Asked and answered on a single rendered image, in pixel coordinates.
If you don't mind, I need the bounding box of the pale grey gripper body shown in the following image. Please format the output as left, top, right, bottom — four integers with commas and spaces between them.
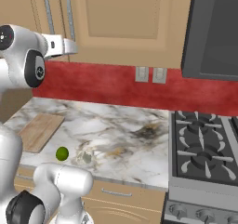
61, 37, 79, 56

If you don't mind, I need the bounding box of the tan cabinet door, narrow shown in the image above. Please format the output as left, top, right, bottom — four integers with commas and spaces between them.
31, 0, 71, 63
0, 0, 42, 33

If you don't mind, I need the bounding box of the tan cabinet door, wide panel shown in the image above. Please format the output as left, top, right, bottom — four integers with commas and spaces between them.
58, 0, 193, 70

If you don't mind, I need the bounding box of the wooden cutting board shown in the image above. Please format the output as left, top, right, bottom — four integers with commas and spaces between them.
16, 112, 66, 154

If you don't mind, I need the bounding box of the green lime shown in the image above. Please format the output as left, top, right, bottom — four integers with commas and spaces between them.
55, 146, 70, 163

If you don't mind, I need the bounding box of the tan lower cabinet door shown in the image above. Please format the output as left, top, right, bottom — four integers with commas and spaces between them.
81, 197, 165, 224

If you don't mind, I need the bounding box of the tan tall side panel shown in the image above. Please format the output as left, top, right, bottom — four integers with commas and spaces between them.
0, 87, 35, 125

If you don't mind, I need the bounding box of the tan drawer front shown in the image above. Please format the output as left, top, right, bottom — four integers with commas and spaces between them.
83, 178, 168, 213
13, 165, 42, 192

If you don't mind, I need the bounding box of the dark grey microwave oven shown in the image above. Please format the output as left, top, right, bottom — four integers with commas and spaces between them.
180, 0, 238, 82

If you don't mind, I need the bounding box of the grey gas hob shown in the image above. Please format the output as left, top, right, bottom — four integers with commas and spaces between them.
161, 109, 238, 224

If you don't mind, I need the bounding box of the grey hob knob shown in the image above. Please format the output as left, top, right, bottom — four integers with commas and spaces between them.
168, 204, 188, 223
195, 208, 216, 224

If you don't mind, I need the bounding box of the grey cabinet door handle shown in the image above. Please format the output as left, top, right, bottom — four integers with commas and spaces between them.
65, 0, 77, 43
44, 0, 56, 35

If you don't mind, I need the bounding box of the grey wall socket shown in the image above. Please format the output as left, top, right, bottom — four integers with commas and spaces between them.
152, 67, 168, 85
134, 66, 150, 84

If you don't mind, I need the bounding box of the grey drawer handle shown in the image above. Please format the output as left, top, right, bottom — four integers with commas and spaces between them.
100, 187, 134, 198

